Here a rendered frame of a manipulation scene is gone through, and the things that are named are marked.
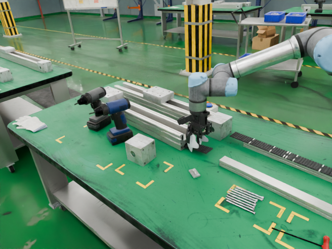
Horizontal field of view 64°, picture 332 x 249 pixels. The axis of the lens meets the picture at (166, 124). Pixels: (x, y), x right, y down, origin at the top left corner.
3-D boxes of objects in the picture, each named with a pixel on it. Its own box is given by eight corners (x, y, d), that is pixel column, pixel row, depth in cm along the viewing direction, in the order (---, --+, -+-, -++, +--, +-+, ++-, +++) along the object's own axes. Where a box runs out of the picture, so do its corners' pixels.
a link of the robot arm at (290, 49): (325, 16, 105) (208, 62, 121) (337, 22, 95) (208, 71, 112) (330, 42, 110) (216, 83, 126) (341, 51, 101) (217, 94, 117)
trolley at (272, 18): (301, 76, 417) (315, 6, 368) (297, 88, 376) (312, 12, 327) (236, 70, 464) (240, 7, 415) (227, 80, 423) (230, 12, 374)
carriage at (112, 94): (124, 102, 165) (122, 91, 162) (109, 107, 159) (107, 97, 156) (109, 95, 176) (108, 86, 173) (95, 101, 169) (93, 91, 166)
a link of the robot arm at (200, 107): (185, 100, 111) (197, 94, 116) (185, 110, 114) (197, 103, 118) (198, 104, 106) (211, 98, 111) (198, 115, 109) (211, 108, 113)
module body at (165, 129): (193, 142, 131) (193, 127, 127) (180, 150, 125) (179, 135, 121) (104, 101, 183) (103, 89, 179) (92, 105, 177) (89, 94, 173)
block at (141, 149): (159, 154, 124) (158, 137, 119) (143, 167, 116) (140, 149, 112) (144, 147, 130) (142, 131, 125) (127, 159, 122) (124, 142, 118)
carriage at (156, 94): (174, 102, 161) (174, 91, 157) (161, 108, 154) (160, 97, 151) (156, 95, 171) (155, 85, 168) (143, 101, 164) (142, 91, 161)
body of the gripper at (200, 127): (201, 140, 114) (201, 115, 108) (186, 134, 119) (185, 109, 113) (212, 133, 118) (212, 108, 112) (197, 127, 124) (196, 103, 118)
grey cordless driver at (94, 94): (113, 122, 155) (107, 87, 144) (87, 138, 141) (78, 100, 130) (104, 119, 159) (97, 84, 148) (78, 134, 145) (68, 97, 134)
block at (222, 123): (234, 131, 138) (235, 114, 133) (220, 141, 131) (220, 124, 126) (220, 125, 144) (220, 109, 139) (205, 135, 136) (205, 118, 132)
